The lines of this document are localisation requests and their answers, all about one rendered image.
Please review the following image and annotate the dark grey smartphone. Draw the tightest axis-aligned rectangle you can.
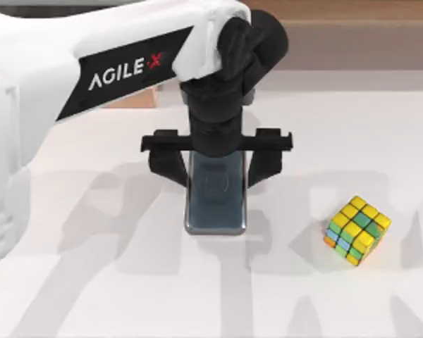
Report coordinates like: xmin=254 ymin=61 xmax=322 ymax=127
xmin=183 ymin=150 xmax=249 ymax=237

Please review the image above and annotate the pale wooden block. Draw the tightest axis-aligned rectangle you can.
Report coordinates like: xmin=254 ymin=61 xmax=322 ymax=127
xmin=102 ymin=85 xmax=160 ymax=111

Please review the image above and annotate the multicoloured puzzle cube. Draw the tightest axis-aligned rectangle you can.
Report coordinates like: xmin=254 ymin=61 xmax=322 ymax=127
xmin=323 ymin=195 xmax=393 ymax=268

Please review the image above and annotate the brown wooden cabinet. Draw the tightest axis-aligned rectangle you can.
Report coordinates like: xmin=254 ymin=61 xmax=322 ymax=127
xmin=242 ymin=0 xmax=423 ymax=72

